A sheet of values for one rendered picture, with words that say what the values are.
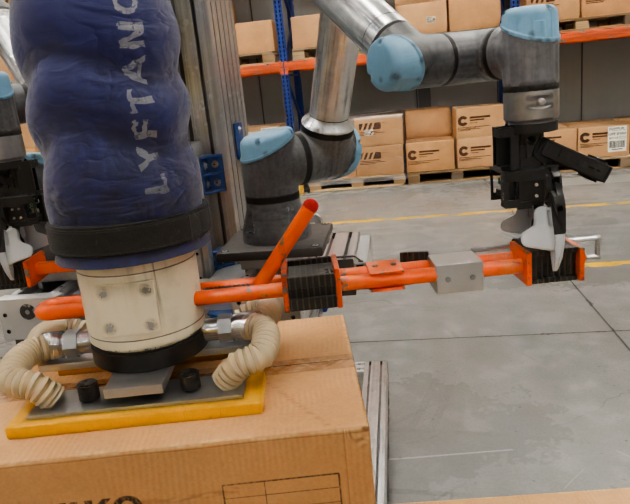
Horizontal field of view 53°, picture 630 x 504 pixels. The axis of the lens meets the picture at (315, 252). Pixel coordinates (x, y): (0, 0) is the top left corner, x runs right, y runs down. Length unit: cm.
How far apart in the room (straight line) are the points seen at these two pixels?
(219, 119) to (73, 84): 72
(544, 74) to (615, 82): 877
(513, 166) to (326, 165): 54
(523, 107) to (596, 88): 870
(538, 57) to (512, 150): 13
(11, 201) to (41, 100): 41
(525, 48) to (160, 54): 48
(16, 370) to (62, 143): 32
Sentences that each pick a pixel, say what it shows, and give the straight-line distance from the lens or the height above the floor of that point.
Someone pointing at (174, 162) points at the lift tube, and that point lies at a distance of 87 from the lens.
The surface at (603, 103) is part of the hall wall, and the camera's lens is 967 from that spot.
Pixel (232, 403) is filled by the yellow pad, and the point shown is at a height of 96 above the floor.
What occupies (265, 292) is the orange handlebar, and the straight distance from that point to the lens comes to 92.
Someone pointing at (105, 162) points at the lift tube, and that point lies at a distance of 84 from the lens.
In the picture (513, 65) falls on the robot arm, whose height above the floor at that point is 136.
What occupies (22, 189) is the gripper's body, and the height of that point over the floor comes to 123.
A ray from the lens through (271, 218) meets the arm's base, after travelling 133.
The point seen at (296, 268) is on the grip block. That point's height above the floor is 109.
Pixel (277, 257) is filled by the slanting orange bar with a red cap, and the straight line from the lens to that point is 92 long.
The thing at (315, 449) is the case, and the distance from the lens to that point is 83.
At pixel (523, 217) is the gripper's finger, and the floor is 113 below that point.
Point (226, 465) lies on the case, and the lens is 84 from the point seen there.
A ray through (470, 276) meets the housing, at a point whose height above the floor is 107.
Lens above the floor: 136
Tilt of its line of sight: 15 degrees down
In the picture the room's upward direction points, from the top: 6 degrees counter-clockwise
